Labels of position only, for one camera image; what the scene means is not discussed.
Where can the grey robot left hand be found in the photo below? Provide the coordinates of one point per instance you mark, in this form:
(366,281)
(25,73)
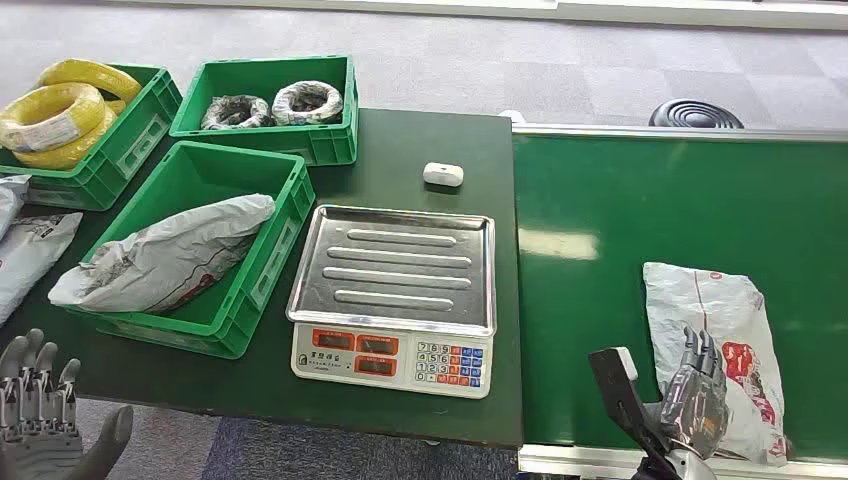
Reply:
(40,430)

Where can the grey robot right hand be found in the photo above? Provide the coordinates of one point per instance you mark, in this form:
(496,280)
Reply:
(697,404)

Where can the grey red-printed courier package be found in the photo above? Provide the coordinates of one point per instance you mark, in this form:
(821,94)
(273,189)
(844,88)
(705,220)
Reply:
(712,301)

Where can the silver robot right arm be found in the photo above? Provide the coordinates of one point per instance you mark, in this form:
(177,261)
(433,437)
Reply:
(676,464)

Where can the flat grey courier package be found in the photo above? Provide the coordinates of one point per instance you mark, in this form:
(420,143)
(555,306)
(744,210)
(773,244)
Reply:
(30,255)

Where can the green crate with grey package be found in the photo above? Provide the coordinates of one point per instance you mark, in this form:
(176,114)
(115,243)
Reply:
(218,324)

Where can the green conveyor belt machine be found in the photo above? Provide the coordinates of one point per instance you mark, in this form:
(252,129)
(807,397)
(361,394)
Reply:
(649,199)

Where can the crumpled grey courier package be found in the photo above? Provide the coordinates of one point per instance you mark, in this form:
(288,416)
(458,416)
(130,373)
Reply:
(166,255)

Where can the small grey courier package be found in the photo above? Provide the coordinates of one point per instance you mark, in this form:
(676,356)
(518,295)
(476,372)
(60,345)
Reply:
(10,199)

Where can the black ribbed round object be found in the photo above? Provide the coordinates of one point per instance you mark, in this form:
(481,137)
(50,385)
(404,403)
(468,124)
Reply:
(694,116)

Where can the green crate with yellow coils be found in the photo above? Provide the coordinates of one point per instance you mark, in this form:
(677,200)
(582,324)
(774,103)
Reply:
(126,146)

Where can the electronic scale with steel tray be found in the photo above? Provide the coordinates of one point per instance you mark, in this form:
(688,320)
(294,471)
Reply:
(396,278)

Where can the small white rounded device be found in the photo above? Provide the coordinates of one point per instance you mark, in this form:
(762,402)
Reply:
(442,174)

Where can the green crate with wrapped coils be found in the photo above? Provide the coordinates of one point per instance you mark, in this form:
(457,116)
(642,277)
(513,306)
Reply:
(265,73)

